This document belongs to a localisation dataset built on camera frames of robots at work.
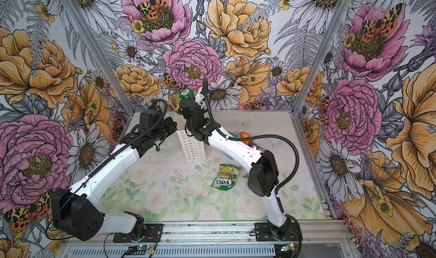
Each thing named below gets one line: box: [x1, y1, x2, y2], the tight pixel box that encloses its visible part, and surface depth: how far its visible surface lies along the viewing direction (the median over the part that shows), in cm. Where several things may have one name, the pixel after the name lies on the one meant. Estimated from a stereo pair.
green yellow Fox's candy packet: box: [211, 163, 242, 191], surface depth 87 cm
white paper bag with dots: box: [175, 130, 207, 162], surface depth 89 cm
